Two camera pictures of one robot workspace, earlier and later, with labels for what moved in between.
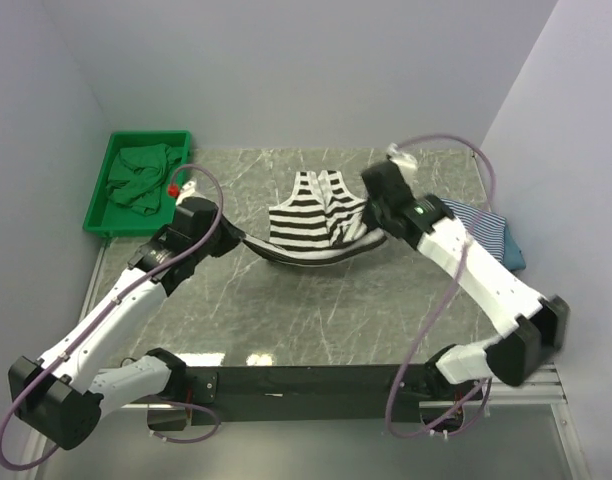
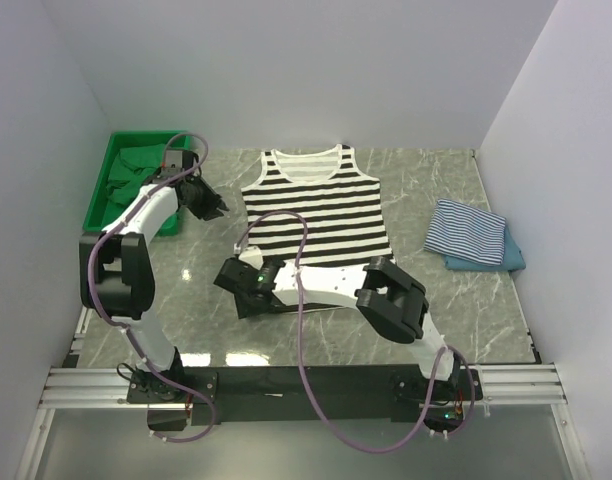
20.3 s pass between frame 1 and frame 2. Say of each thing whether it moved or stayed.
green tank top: stayed
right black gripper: moved
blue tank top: stayed
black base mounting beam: stayed
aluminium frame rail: stayed
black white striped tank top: moved
